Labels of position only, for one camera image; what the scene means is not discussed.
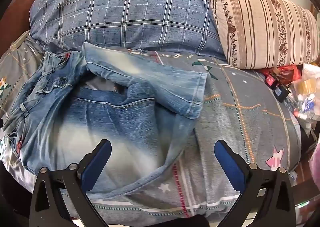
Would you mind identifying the pile of clear plastic bags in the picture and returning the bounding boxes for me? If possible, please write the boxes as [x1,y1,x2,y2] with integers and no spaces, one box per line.
[287,62,320,140]

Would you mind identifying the striped floral pillow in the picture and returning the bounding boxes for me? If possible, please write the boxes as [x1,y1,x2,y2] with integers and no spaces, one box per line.
[208,0,319,70]

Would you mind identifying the grey printed bed sheet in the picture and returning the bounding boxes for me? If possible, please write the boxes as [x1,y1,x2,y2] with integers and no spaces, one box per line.
[0,31,302,220]

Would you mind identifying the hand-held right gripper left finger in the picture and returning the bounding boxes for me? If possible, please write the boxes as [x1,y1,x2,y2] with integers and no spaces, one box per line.
[29,139,112,227]

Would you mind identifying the red plastic bag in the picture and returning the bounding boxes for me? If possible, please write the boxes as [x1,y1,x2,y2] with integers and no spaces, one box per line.
[257,65,300,86]

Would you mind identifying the blue denim pants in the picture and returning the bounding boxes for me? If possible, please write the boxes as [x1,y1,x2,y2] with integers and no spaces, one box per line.
[1,42,209,194]

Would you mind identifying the pink cloth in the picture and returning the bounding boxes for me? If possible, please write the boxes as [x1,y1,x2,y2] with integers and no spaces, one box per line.
[309,142,320,192]

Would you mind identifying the black charger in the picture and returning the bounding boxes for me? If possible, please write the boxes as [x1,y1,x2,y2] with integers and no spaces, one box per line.
[272,84,288,103]

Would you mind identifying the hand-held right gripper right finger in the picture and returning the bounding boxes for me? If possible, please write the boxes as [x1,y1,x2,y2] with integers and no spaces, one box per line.
[214,139,297,227]

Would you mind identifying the brown upholstered headboard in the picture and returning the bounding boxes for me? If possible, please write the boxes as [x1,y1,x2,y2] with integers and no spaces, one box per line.
[0,0,42,53]

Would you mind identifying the blue plaid pillow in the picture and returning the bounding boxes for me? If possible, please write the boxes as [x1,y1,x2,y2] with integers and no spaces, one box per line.
[29,0,238,61]

